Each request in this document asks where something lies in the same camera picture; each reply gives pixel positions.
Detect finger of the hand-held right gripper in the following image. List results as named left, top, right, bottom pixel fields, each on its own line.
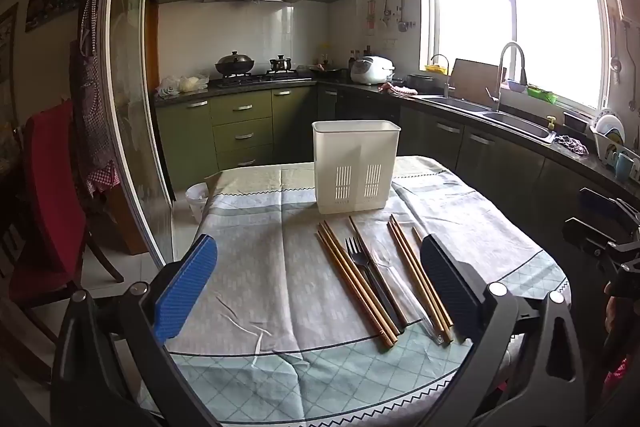
left=562, top=217, right=620, bottom=264
left=578, top=188, right=632, bottom=228

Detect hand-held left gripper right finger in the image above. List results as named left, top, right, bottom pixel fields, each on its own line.
left=420, top=234, right=588, bottom=427

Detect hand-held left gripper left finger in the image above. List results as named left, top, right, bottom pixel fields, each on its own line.
left=50, top=234, right=221, bottom=427

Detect white translucent plastic spoon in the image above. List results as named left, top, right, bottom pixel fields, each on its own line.
left=360, top=234, right=444, bottom=349

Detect black fork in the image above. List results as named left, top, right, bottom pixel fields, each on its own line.
left=345, top=237, right=408, bottom=329

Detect white plastic utensil holder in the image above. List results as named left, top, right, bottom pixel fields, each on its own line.
left=312, top=120, right=401, bottom=215

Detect person's right hand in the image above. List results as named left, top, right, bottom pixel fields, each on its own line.
left=602, top=279, right=623, bottom=333

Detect blue cup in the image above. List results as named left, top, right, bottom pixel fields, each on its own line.
left=615, top=153, right=635, bottom=182

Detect dark stone countertop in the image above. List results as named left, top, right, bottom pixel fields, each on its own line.
left=152, top=74, right=640, bottom=208

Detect white dish rack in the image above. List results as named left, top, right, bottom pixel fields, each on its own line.
left=590, top=109, right=640, bottom=180

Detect patterned rag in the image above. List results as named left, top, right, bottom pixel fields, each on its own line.
left=555, top=134, right=590, bottom=156

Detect white plate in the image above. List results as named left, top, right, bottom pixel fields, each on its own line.
left=595, top=109, right=626, bottom=144

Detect white trash bin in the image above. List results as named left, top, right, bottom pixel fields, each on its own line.
left=185, top=183, right=211, bottom=224

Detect person's pink patterned clothing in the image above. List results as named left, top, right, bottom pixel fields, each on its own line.
left=600, top=352, right=632, bottom=393

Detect steel double sink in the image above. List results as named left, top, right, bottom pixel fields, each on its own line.
left=422, top=94, right=556, bottom=142

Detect green plastic basket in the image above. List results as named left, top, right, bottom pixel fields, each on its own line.
left=526, top=84, right=558, bottom=104

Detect dark base cabinet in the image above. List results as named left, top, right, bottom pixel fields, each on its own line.
left=317, top=84, right=640, bottom=233

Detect green drawer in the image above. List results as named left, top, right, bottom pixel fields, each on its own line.
left=211, top=96, right=273, bottom=126
left=217, top=146, right=275, bottom=170
left=214, top=119, right=274, bottom=154

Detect green base cabinet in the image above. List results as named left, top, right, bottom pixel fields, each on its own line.
left=152, top=84, right=318, bottom=194

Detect red cushioned wooden chair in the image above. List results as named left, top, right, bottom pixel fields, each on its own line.
left=7, top=99, right=125, bottom=343

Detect tall steel faucet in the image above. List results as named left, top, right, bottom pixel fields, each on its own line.
left=485, top=42, right=528, bottom=112

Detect wooden cutting board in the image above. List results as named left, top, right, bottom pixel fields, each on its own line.
left=450, top=58, right=501, bottom=100

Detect glass sliding door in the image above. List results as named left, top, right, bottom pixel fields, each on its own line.
left=97, top=0, right=176, bottom=268

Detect kitchen window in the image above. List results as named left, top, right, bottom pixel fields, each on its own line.
left=417, top=0, right=623, bottom=110

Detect small steel faucet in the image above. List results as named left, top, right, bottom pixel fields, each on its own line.
left=430, top=54, right=457, bottom=98

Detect white plastic bags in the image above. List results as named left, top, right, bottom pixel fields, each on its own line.
left=157, top=74, right=210, bottom=98

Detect checked hanging apron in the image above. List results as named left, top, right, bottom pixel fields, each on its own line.
left=70, top=0, right=122, bottom=198

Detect red dish cloth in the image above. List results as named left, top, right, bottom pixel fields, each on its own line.
left=378, top=82, right=418, bottom=96

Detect black gas stove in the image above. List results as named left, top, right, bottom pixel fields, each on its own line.
left=217, top=69, right=313, bottom=88

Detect black wok with lid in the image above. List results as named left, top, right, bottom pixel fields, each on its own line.
left=215, top=52, right=256, bottom=76

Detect white rice cooker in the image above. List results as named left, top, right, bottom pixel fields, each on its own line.
left=350, top=56, right=396, bottom=86

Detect black frying pan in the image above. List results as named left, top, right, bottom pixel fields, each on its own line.
left=309, top=64, right=348, bottom=80

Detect hanging wall utensils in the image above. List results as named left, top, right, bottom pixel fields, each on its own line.
left=365, top=0, right=416, bottom=34

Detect wall poster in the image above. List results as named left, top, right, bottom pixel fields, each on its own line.
left=25, top=0, right=83, bottom=32

